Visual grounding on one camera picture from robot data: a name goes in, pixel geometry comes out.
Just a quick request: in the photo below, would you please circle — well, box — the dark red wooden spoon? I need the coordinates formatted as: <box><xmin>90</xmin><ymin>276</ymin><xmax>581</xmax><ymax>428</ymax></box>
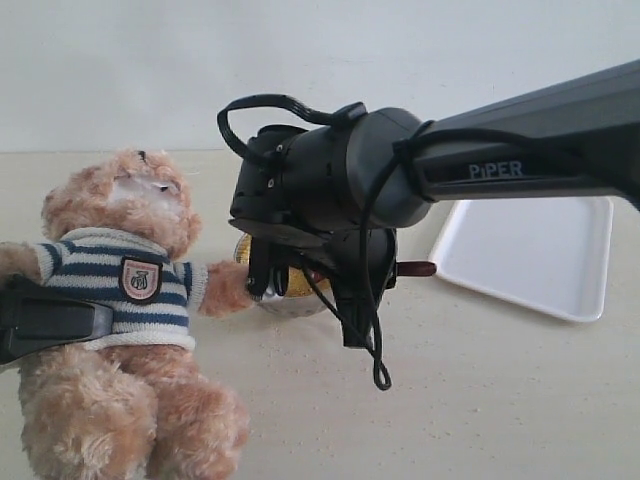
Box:
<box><xmin>396</xmin><ymin>261</ymin><xmax>437</xmax><ymax>277</ymax></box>

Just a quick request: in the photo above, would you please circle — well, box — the white rectangular plastic tray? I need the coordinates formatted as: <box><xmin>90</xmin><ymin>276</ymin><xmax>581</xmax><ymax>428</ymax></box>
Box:
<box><xmin>429</xmin><ymin>197</ymin><xmax>614</xmax><ymax>323</ymax></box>

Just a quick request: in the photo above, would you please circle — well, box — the tan teddy bear striped shirt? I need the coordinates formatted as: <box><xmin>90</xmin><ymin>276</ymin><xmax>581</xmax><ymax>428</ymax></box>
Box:
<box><xmin>1</xmin><ymin>149</ymin><xmax>252</xmax><ymax>479</ymax></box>

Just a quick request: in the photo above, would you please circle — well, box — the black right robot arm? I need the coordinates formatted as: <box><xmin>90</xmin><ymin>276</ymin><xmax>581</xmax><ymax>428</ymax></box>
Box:
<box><xmin>217</xmin><ymin>61</ymin><xmax>639</xmax><ymax>296</ymax></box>

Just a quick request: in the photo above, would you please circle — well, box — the steel bowl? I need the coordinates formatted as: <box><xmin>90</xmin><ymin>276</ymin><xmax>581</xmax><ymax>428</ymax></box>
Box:
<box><xmin>234</xmin><ymin>233</ymin><xmax>334</xmax><ymax>319</ymax></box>

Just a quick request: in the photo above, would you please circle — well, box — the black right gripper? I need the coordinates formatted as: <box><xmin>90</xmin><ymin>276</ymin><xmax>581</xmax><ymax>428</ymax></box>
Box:
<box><xmin>227</xmin><ymin>124</ymin><xmax>394</xmax><ymax>300</ymax></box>

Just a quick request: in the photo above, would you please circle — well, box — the black camera cable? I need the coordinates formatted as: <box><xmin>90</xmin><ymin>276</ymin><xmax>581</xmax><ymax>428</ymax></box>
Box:
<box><xmin>217</xmin><ymin>92</ymin><xmax>591</xmax><ymax>392</ymax></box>

